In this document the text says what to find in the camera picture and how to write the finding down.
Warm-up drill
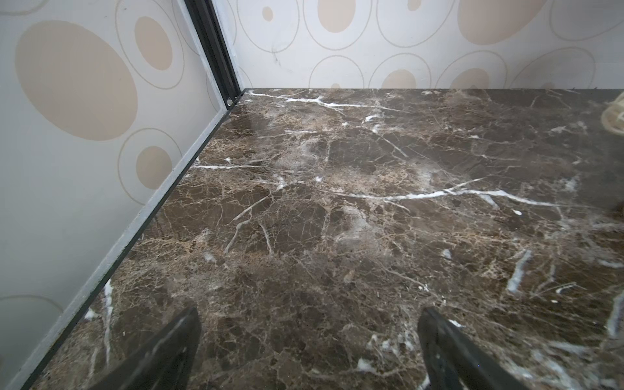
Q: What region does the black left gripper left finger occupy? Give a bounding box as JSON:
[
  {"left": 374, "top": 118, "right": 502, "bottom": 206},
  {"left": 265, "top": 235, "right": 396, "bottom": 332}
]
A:
[{"left": 92, "top": 307, "right": 202, "bottom": 390}]

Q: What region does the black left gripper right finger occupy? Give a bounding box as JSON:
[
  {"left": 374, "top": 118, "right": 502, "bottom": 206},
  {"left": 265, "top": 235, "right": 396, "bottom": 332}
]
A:
[{"left": 418, "top": 307, "right": 526, "bottom": 390}]

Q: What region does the black corner frame post left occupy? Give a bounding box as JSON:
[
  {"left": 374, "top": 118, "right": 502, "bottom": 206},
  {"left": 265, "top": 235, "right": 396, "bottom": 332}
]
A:
[{"left": 185, "top": 0, "right": 243, "bottom": 111}]

